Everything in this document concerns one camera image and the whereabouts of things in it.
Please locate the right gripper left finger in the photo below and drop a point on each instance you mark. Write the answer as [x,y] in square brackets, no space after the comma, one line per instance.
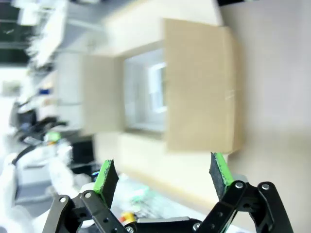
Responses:
[107,179]

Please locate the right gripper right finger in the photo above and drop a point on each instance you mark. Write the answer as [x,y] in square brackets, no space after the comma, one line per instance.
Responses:
[221,174]

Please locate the brown cardboard shipping box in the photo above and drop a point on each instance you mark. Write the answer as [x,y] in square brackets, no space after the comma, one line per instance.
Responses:
[194,85]

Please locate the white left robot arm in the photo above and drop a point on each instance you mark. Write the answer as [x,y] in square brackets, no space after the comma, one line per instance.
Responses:
[62,167]

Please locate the clear plastic gift packet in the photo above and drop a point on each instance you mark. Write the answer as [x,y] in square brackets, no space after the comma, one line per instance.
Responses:
[141,194]

